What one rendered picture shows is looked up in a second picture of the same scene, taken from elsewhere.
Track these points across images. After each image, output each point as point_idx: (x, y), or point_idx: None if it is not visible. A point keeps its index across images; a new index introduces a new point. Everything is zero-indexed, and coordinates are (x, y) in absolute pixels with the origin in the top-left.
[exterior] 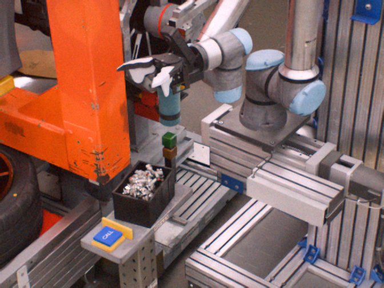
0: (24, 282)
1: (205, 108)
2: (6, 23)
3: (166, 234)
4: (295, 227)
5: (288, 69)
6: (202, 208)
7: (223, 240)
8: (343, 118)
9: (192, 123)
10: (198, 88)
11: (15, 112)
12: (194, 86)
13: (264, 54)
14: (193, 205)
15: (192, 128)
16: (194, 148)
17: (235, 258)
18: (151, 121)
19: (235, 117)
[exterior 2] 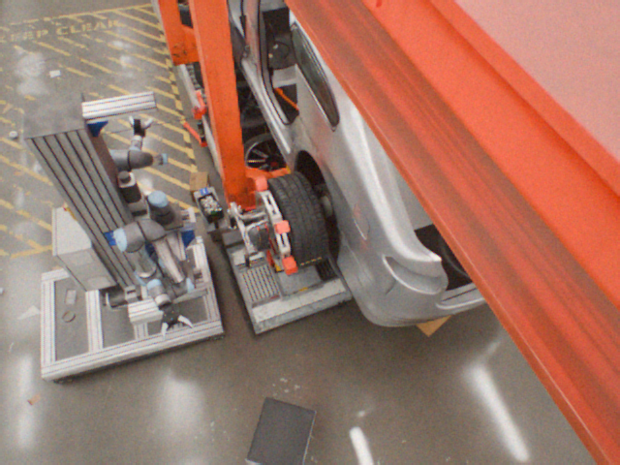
0: None
1: (331, 349)
2: (292, 157)
3: (237, 257)
4: None
5: None
6: (243, 282)
7: (199, 254)
8: None
9: (321, 331)
10: (356, 360)
11: (272, 172)
12: (361, 361)
13: (158, 197)
14: (248, 280)
15: (317, 328)
16: (287, 306)
17: (189, 254)
18: (303, 280)
19: (174, 209)
